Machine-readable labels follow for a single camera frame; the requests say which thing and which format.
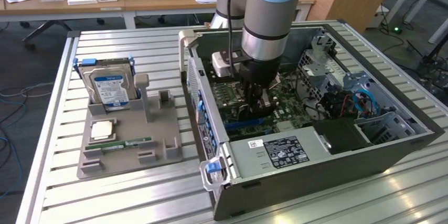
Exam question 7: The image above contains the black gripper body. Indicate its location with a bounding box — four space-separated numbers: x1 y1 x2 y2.
240 59 282 91

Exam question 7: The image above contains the black graphics card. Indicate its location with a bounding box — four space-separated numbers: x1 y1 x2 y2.
230 98 276 123

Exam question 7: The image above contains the CPU socket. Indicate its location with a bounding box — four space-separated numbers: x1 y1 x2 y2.
230 82 246 100

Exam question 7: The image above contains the open socket cover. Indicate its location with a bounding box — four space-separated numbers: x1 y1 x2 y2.
268 73 283 90

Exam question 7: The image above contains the green motherboard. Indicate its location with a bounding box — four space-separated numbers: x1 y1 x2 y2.
204 61 306 141

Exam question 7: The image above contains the blue expansion slot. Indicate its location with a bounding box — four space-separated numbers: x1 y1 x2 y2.
223 118 266 130

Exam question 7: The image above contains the metal drive cage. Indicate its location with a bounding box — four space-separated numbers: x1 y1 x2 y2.
298 28 351 96

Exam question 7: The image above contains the grey power supply unit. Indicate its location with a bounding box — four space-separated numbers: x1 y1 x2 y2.
220 126 332 179

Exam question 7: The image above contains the grey parts rack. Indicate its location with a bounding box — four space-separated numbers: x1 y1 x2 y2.
76 73 186 180

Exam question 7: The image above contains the open grey PC case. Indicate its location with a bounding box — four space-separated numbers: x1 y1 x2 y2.
178 23 446 221

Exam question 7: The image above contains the silver disk bay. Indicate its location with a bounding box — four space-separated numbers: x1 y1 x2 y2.
354 111 427 145

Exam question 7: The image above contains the hard disk with blue rails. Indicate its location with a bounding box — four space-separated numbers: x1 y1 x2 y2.
72 55 136 112

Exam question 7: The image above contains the green RAM stick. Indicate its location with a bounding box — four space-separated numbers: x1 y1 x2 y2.
86 136 155 153

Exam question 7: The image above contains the silver CPU chip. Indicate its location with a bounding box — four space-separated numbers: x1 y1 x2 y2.
90 121 116 141

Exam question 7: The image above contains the black equipment stand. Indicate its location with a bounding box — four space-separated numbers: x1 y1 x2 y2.
419 24 448 65

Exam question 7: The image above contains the black office chair base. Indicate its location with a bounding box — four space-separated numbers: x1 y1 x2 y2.
20 19 106 49

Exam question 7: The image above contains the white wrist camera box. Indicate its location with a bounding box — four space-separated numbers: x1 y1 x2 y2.
212 50 254 77

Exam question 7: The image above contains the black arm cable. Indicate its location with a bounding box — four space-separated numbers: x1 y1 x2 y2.
226 0 238 78

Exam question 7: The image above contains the blue wire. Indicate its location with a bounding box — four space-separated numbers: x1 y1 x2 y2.
352 90 382 117

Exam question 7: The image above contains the white table frame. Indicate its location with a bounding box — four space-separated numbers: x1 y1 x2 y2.
384 0 448 44

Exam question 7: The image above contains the grey floor cable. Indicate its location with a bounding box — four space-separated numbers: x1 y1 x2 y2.
0 82 54 98

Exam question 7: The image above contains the blue floor cable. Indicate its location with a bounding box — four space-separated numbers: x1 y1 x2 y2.
0 98 27 198

